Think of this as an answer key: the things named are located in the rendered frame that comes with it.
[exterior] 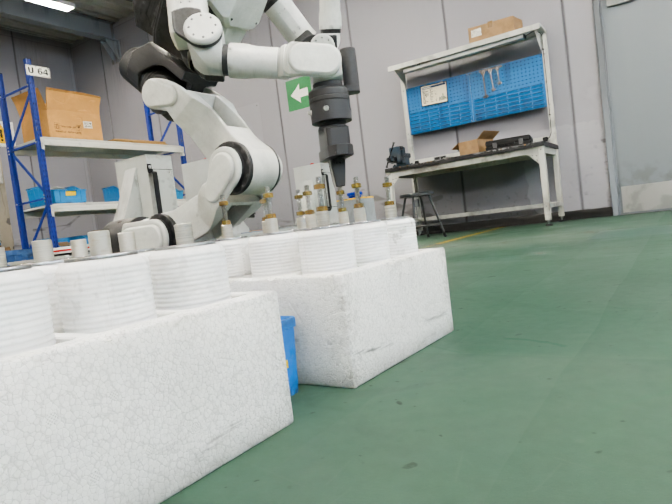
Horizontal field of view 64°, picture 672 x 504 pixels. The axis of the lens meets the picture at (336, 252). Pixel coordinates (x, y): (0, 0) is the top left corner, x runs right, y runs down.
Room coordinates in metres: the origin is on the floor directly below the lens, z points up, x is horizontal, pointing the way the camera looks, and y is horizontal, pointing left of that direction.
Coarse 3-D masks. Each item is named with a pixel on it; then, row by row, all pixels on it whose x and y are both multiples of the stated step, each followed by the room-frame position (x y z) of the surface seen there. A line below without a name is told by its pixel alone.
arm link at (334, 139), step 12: (312, 108) 1.17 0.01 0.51; (324, 108) 1.15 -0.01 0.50; (336, 108) 1.15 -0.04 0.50; (348, 108) 1.17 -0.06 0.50; (312, 120) 1.18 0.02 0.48; (324, 120) 1.16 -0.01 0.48; (336, 120) 1.16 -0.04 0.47; (348, 120) 1.19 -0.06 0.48; (324, 132) 1.16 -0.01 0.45; (336, 132) 1.15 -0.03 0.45; (348, 132) 1.16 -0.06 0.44; (324, 144) 1.18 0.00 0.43; (336, 144) 1.13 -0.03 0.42; (348, 144) 1.14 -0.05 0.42; (324, 156) 1.18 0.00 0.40; (336, 156) 1.15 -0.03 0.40; (348, 156) 1.18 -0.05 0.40
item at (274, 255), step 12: (252, 240) 0.97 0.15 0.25; (264, 240) 0.95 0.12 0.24; (276, 240) 0.95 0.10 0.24; (288, 240) 0.96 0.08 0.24; (252, 252) 0.97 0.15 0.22; (264, 252) 0.95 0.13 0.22; (276, 252) 0.95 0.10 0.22; (288, 252) 0.96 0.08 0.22; (252, 264) 0.98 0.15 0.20; (264, 264) 0.95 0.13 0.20; (276, 264) 0.95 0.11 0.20; (288, 264) 0.96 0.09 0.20; (300, 264) 0.98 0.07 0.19; (252, 276) 0.99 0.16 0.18; (264, 276) 0.96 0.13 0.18
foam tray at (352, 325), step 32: (416, 256) 1.03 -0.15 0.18; (256, 288) 0.93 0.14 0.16; (288, 288) 0.89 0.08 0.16; (320, 288) 0.85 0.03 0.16; (352, 288) 0.85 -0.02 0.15; (384, 288) 0.92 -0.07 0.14; (416, 288) 1.02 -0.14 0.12; (448, 288) 1.14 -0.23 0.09; (320, 320) 0.85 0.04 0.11; (352, 320) 0.84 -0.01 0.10; (384, 320) 0.91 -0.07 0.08; (416, 320) 1.01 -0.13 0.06; (448, 320) 1.12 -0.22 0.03; (320, 352) 0.86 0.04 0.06; (352, 352) 0.83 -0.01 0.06; (384, 352) 0.90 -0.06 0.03; (320, 384) 0.86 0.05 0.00; (352, 384) 0.83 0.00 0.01
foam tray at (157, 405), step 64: (192, 320) 0.59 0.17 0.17; (256, 320) 0.67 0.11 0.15; (0, 384) 0.42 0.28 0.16; (64, 384) 0.47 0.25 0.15; (128, 384) 0.52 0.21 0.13; (192, 384) 0.58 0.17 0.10; (256, 384) 0.66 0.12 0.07; (0, 448) 0.42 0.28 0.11; (64, 448) 0.46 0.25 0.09; (128, 448) 0.51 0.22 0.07; (192, 448) 0.57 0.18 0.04
